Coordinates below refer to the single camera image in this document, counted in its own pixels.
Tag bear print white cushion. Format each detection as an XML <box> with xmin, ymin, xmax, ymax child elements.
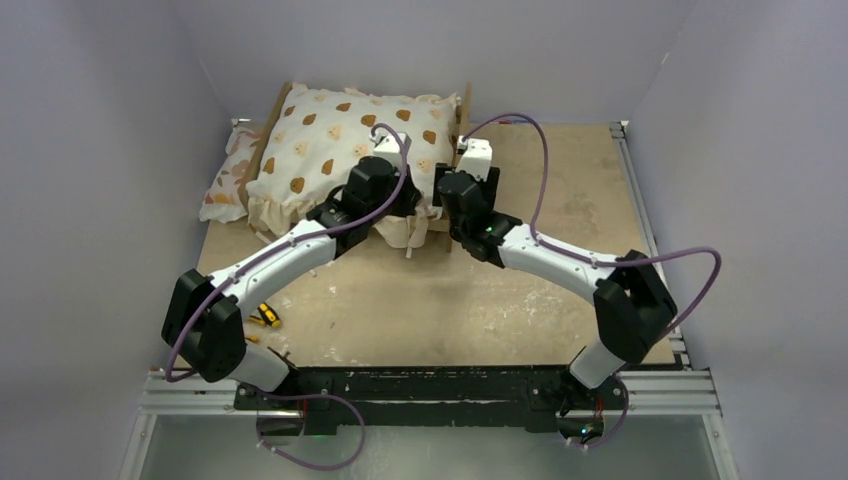
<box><xmin>246</xmin><ymin>82</ymin><xmax>462</xmax><ymax>261</ymax></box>

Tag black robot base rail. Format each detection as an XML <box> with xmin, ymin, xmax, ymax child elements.
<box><xmin>234</xmin><ymin>365</ymin><xmax>626</xmax><ymax>435</ymax></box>

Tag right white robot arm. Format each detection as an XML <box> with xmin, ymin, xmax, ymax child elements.
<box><xmin>436</xmin><ymin>172</ymin><xmax>678</xmax><ymax>389</ymax></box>

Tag aluminium table frame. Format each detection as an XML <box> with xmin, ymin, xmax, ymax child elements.
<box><xmin>119</xmin><ymin>119</ymin><xmax>740</xmax><ymax>480</ymax></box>

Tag yellow black screwdriver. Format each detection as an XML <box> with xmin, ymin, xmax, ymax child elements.
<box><xmin>257</xmin><ymin>303</ymin><xmax>282</xmax><ymax>328</ymax></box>

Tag floral print small pillow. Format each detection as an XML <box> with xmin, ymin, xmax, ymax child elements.
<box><xmin>198</xmin><ymin>122</ymin><xmax>260</xmax><ymax>223</ymax></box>

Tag wooden pet bed frame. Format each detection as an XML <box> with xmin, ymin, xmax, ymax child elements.
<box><xmin>239</xmin><ymin>81</ymin><xmax>501</xmax><ymax>253</ymax></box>

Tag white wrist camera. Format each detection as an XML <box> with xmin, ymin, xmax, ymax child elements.
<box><xmin>455</xmin><ymin>136</ymin><xmax>493</xmax><ymax>182</ymax></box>
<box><xmin>371</xmin><ymin>131</ymin><xmax>410</xmax><ymax>169</ymax></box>

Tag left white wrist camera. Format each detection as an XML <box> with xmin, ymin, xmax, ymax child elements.
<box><xmin>371</xmin><ymin>131</ymin><xmax>410</xmax><ymax>169</ymax></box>

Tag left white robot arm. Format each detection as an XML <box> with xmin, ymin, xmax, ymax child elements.
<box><xmin>161</xmin><ymin>156</ymin><xmax>417</xmax><ymax>391</ymax></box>

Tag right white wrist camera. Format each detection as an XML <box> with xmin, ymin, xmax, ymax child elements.
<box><xmin>455</xmin><ymin>136</ymin><xmax>493</xmax><ymax>182</ymax></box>

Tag yellow handled pliers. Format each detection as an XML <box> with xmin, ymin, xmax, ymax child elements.
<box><xmin>244</xmin><ymin>315</ymin><xmax>267</xmax><ymax>344</ymax></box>

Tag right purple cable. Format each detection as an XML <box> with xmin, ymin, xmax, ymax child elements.
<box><xmin>460</xmin><ymin>112</ymin><xmax>723</xmax><ymax>452</ymax></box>

